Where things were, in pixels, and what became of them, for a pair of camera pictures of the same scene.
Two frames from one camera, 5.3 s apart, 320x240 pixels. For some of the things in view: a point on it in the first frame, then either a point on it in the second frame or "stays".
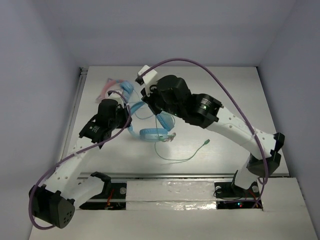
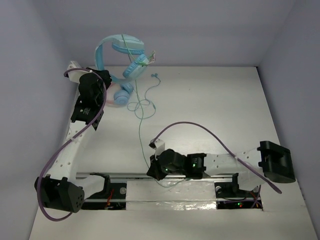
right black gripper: (150, 99) -> (155, 170)
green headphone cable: (160, 138) -> (146, 160)
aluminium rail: (172, 176) stays
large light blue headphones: (153, 135) -> (127, 44)
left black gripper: (125, 116) -> (104, 77)
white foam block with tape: (170, 195) stays
